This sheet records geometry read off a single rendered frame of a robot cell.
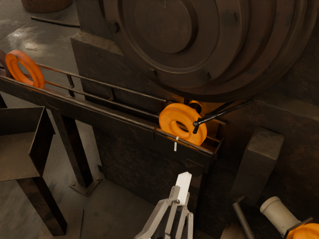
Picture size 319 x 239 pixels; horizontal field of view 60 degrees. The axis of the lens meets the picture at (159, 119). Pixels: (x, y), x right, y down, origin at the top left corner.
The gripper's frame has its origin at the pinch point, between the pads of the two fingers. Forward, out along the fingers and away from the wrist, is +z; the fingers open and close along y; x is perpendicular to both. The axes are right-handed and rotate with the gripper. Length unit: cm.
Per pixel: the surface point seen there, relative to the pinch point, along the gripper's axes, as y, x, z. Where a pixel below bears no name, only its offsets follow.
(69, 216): 6, -101, 8
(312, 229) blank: 26.6, 12.2, 1.6
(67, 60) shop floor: -43, -160, 134
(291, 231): 27.4, 6.9, 1.9
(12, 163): -31, -54, 4
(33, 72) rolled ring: -44, -55, 39
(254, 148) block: 14.3, 5.4, 17.7
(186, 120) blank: 0.8, -7.5, 23.5
